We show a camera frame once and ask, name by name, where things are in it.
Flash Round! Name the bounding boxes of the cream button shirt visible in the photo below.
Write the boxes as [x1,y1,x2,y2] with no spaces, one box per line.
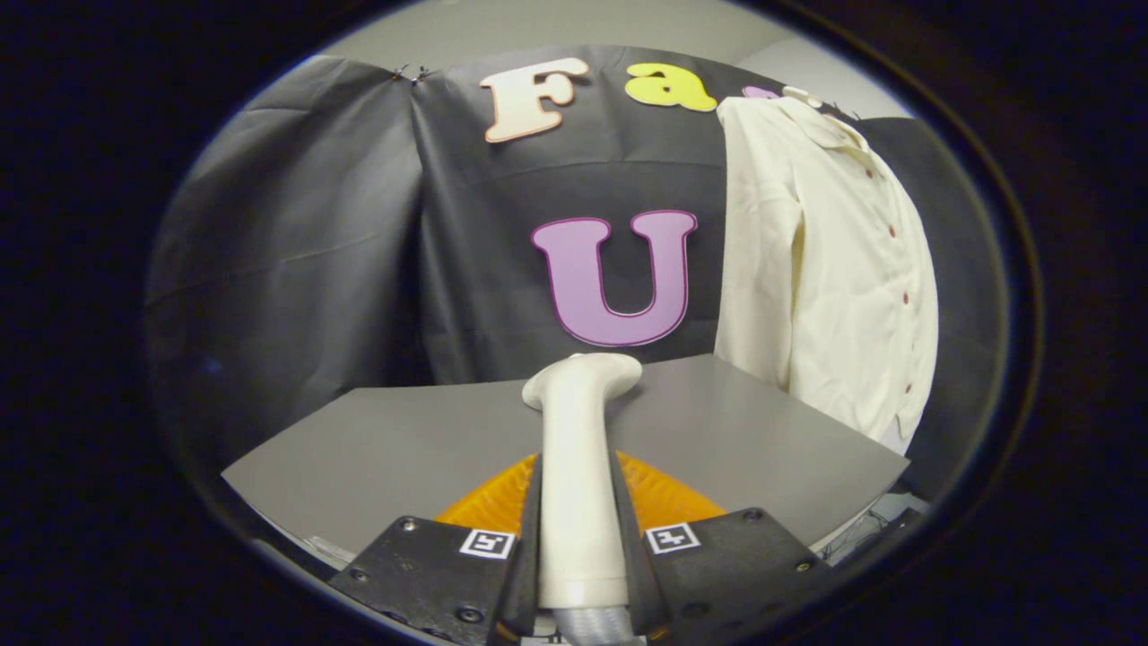
[715,90,940,454]

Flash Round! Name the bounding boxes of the grey cabinet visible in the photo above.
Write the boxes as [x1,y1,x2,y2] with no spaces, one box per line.
[222,353,911,575]

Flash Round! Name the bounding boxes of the black backdrop cloth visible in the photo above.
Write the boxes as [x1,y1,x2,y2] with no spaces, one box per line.
[143,45,1010,503]

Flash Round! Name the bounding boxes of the black floor cables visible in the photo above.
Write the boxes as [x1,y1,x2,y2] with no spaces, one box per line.
[821,507,925,566]

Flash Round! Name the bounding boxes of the white garment steamer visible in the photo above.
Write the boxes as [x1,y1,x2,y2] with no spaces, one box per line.
[522,353,643,611]

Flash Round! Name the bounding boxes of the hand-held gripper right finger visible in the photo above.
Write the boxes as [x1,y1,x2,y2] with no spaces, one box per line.
[610,449,831,642]

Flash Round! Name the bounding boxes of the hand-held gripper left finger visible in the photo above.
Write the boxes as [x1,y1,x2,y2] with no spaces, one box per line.
[327,453,544,646]

